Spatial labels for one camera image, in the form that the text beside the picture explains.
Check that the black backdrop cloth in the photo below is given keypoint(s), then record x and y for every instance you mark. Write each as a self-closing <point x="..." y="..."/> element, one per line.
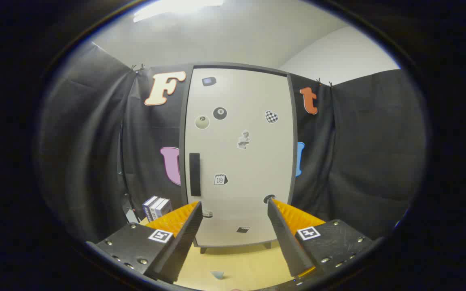
<point x="358" y="141"/>

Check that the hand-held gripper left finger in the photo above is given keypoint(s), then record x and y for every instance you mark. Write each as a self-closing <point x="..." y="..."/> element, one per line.
<point x="184" y="238"/>

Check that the dark blue book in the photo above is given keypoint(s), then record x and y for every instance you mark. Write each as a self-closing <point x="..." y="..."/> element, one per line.
<point x="148" y="208"/>

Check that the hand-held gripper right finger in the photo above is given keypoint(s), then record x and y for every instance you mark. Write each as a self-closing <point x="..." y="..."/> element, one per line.
<point x="287" y="242"/>

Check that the grey cover book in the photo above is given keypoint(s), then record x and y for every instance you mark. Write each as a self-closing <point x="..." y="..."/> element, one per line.
<point x="164" y="207"/>

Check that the grey cabinet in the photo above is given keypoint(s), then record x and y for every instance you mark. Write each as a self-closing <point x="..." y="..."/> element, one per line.
<point x="181" y="133"/>

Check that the white cabinet door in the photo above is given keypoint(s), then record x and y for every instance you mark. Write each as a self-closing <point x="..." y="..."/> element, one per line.
<point x="253" y="182"/>

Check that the white and blue tube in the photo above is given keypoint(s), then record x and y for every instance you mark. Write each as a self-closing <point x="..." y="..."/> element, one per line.
<point x="217" y="275"/>

